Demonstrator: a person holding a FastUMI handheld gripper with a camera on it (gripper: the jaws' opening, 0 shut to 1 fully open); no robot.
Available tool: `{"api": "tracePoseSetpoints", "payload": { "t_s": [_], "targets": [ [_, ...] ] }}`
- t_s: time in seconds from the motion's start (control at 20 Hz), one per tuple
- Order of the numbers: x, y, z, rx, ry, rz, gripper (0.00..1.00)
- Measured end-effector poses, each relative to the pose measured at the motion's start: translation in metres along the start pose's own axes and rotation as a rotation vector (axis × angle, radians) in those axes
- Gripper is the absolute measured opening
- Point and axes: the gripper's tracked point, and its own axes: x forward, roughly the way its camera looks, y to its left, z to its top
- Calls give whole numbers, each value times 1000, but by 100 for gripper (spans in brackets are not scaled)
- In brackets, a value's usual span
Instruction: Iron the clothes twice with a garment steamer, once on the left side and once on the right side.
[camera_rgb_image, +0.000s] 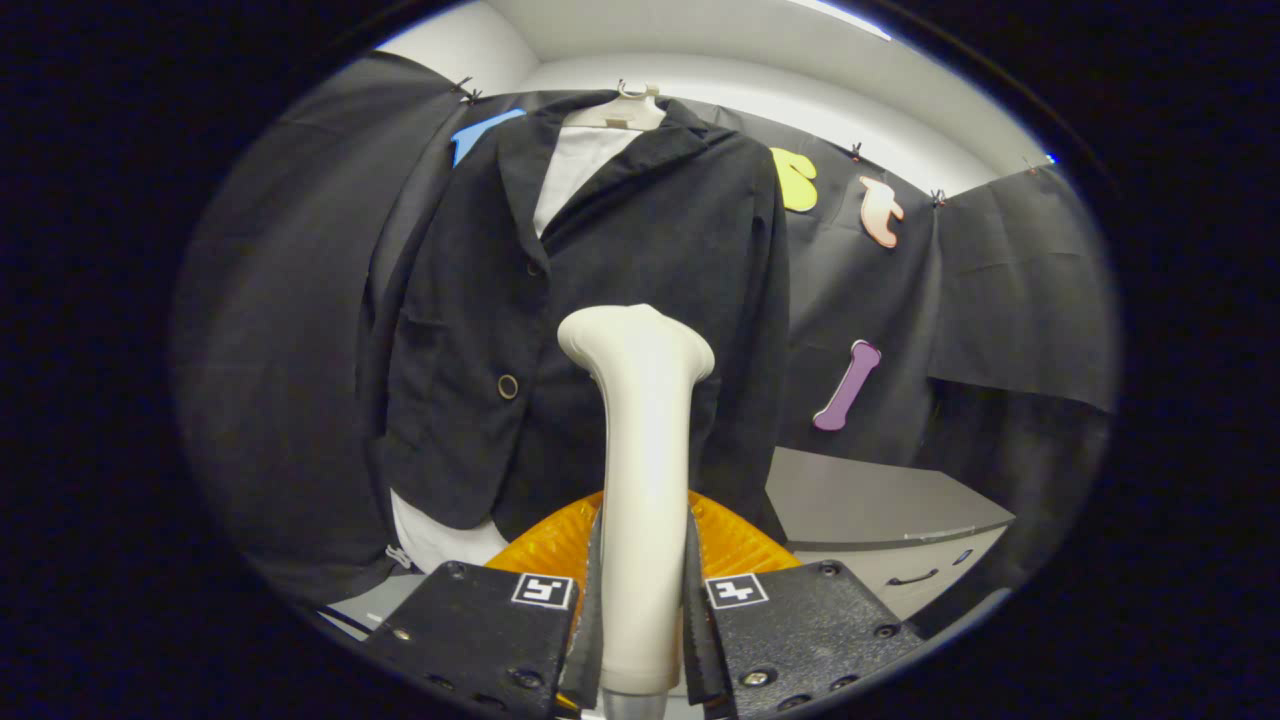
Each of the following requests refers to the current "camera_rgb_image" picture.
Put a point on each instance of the grey cabinet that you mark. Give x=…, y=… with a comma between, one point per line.
x=860, y=500

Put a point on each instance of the black backdrop cloth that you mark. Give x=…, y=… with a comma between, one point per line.
x=280, y=350

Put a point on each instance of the black suit jacket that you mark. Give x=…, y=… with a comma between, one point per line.
x=620, y=240

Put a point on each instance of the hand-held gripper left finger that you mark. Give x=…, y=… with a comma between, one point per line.
x=470, y=640

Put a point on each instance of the white garment steamer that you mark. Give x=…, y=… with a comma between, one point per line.
x=645, y=450

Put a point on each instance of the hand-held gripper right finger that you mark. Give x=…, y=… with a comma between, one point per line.
x=800, y=635

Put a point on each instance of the cream clothes hanger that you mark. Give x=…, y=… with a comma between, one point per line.
x=625, y=115

